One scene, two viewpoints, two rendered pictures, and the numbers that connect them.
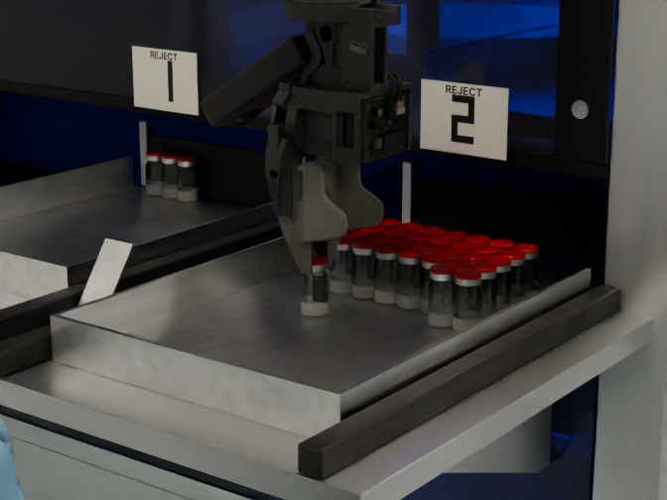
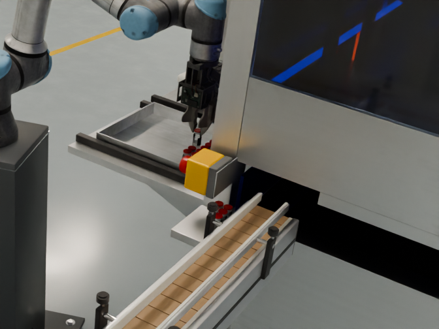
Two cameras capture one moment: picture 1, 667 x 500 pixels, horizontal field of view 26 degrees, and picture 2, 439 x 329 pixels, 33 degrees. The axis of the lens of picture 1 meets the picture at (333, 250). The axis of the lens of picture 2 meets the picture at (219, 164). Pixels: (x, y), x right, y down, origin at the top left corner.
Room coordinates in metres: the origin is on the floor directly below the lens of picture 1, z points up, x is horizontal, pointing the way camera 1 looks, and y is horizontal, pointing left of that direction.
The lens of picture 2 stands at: (0.82, -1.68, 1.75)
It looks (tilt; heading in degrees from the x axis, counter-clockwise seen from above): 28 degrees down; 79
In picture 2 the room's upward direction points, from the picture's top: 8 degrees clockwise
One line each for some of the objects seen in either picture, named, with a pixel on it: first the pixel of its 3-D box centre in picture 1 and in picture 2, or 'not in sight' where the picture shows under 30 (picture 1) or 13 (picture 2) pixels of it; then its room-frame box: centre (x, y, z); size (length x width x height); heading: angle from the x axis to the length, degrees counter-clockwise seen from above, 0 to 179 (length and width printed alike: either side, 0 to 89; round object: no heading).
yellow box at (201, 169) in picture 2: not in sight; (207, 172); (1.07, -0.33, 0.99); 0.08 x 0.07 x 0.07; 143
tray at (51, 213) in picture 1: (104, 220); not in sight; (1.33, 0.22, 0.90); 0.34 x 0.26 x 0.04; 143
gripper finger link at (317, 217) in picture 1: (317, 221); (188, 116); (1.06, 0.01, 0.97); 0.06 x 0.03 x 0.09; 53
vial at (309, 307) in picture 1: (314, 288); (196, 138); (1.09, 0.01, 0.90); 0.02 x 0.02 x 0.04
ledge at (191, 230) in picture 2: not in sight; (213, 231); (1.10, -0.36, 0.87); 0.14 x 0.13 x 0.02; 143
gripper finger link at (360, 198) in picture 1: (350, 210); (203, 121); (1.10, -0.01, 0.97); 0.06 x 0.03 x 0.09; 53
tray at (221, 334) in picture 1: (334, 312); (180, 142); (1.05, 0.00, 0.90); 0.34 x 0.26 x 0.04; 143
